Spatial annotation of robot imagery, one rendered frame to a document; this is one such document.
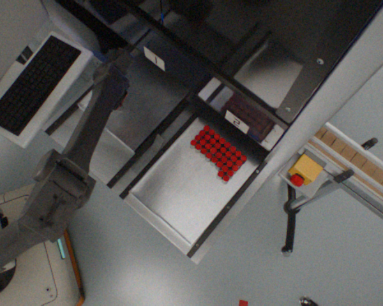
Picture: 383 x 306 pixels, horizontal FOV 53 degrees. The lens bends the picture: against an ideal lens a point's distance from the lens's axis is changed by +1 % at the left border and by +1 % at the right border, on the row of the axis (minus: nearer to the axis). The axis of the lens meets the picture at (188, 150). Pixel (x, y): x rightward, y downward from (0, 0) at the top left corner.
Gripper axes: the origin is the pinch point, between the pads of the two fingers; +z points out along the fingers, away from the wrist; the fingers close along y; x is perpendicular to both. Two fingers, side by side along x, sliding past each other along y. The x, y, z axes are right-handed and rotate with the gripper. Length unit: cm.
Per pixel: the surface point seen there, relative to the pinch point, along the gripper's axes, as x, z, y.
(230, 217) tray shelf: -49, 11, -11
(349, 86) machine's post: -55, -49, 12
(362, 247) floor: -117, 103, 23
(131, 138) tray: -6.9, 9.6, -5.9
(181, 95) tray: -13.3, 10.8, 16.7
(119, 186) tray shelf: -12.7, 9.3, -21.8
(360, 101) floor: -82, 105, 101
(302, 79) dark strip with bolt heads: -48, -42, 14
